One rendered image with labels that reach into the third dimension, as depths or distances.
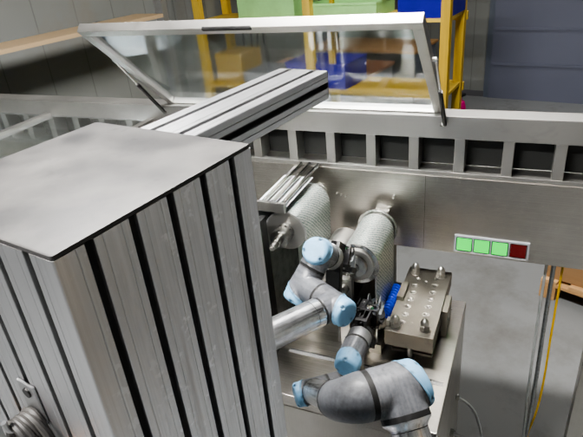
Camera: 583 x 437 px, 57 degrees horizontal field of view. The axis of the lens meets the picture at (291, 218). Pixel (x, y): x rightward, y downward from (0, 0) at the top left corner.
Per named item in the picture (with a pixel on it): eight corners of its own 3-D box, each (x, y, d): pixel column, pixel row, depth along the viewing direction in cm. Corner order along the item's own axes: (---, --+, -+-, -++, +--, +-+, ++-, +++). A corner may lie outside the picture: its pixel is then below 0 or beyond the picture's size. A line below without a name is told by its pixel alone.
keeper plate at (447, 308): (440, 335, 192) (442, 311, 187) (444, 318, 200) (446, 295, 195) (447, 337, 191) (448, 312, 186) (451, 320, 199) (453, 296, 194)
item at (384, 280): (376, 322, 185) (375, 277, 176) (392, 283, 203) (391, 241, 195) (376, 322, 184) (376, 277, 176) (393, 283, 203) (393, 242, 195)
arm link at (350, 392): (332, 438, 115) (297, 414, 162) (379, 424, 117) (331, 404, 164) (318, 383, 117) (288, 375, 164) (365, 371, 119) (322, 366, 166)
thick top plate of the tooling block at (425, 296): (384, 343, 182) (384, 329, 179) (409, 278, 214) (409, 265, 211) (432, 353, 176) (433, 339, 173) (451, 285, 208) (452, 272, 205)
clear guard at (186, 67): (88, 32, 174) (88, 31, 174) (173, 100, 219) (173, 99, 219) (415, 23, 133) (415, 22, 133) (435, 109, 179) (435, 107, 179)
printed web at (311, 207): (278, 327, 205) (263, 209, 181) (301, 291, 224) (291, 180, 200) (377, 348, 190) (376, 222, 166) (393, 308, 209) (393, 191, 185)
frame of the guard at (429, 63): (68, 43, 172) (74, 22, 173) (165, 115, 222) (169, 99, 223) (427, 38, 128) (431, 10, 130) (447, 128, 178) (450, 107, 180)
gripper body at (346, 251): (357, 248, 166) (346, 242, 155) (352, 276, 165) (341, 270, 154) (333, 244, 169) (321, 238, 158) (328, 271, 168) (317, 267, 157)
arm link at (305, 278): (300, 310, 139) (321, 274, 139) (275, 292, 147) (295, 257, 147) (318, 317, 144) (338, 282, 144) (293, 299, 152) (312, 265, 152)
